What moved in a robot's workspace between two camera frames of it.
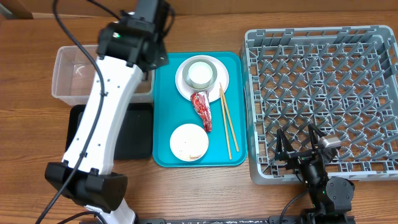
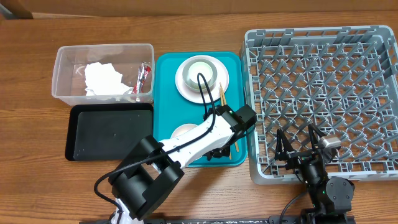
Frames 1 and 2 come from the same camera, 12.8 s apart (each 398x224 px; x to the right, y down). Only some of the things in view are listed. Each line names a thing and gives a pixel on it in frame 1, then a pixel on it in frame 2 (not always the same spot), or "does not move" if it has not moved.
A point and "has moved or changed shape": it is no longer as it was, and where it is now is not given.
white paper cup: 199,73 does not move
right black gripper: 298,158 does not move
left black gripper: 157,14 to 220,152
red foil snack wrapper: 202,104 has moved or changed shape
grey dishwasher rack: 343,79 does not move
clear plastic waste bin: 74,75 does not move
